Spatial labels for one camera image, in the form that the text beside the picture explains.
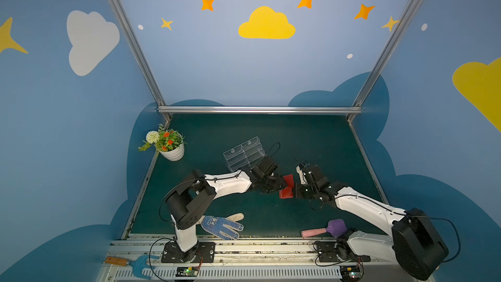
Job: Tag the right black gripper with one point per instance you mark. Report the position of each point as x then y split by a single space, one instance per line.
304 190

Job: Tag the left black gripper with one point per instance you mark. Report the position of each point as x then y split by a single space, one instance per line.
272 182

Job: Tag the red card holder wallet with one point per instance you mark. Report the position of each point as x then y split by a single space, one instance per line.
288 191

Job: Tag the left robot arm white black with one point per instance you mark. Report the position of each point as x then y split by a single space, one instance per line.
189 201

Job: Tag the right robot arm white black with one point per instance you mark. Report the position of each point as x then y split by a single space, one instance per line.
408 237

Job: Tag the clear acrylic card organizer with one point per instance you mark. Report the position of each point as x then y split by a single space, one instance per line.
245 155

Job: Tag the purple pink toy shovel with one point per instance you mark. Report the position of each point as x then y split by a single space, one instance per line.
335 228

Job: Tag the blue dotted work glove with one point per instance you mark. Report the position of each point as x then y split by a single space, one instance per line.
224 228

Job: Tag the horizontal aluminium back bar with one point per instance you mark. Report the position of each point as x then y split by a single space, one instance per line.
261 110

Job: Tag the right green circuit board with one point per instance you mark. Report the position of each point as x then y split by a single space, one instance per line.
351 273

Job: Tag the green circuit board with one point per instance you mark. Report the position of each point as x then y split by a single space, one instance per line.
351 273
187 272

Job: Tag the white pot with flowers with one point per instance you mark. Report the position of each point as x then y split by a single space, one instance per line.
168 142

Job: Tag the left green circuit board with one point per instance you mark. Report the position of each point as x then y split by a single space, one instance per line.
187 272

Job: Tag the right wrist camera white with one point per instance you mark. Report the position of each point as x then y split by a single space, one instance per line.
301 173

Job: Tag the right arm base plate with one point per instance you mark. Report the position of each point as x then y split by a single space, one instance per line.
334 252

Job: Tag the aluminium rail frame front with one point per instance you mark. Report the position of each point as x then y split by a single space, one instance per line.
246 259

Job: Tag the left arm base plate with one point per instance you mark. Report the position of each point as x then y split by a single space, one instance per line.
202 252

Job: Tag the blue fork wooden handle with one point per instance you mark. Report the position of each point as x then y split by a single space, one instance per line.
142 262

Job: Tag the right diagonal aluminium post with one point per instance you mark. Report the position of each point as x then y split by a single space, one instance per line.
396 35

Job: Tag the diagonal aluminium post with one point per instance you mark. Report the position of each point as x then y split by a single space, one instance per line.
126 28
396 35

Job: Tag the left diagonal aluminium post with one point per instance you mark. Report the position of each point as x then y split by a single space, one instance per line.
126 28

